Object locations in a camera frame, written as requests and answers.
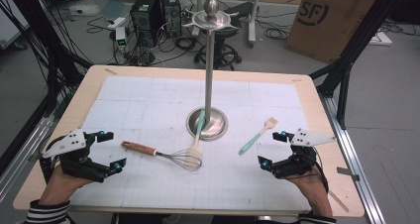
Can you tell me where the wooden table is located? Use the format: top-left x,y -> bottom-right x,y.
13,64 -> 366,218

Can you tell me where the steel utensil stand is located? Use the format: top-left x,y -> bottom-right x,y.
182,0 -> 242,143

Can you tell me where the person's left hand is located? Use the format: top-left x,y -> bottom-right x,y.
39,166 -> 94,206

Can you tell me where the grey metal bracket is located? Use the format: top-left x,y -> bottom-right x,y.
336,167 -> 361,182

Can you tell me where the cardboard box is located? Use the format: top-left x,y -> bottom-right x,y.
284,0 -> 385,63

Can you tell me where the black cable coil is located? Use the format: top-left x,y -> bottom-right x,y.
263,19 -> 291,42

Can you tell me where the white grid mat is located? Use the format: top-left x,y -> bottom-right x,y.
68,75 -> 313,212

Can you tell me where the spatula with mint green handle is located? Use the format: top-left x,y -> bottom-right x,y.
185,108 -> 207,168

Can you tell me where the silver aluminium rail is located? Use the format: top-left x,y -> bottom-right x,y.
321,94 -> 385,224
0,116 -> 55,202

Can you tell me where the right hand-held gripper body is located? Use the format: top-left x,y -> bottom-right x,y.
270,128 -> 338,180

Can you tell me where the black stool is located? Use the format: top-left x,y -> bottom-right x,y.
193,1 -> 255,71

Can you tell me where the person's right hand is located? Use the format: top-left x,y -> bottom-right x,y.
285,168 -> 335,218

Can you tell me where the thick black cable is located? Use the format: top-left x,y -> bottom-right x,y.
39,135 -> 64,182
310,146 -> 331,195

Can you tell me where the black metal frame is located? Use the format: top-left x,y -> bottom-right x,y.
309,0 -> 409,130
0,0 -> 93,175

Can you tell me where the white power strip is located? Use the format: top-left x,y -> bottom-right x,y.
367,30 -> 394,47
107,16 -> 128,30

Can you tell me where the white stand pole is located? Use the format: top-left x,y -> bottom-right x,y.
247,0 -> 263,50

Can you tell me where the pastry brush with mint handle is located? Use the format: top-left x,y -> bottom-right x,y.
238,116 -> 279,156

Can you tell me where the narrow black computer tower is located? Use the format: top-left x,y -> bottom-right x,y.
160,0 -> 182,39

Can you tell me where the small white device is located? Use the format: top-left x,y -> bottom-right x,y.
114,26 -> 128,50

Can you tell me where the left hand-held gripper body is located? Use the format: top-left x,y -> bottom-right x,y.
39,128 -> 112,184

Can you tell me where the wire whisk with wooden handle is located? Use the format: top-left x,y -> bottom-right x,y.
120,140 -> 203,172

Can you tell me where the large black computer tower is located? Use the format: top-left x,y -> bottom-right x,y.
129,0 -> 164,49

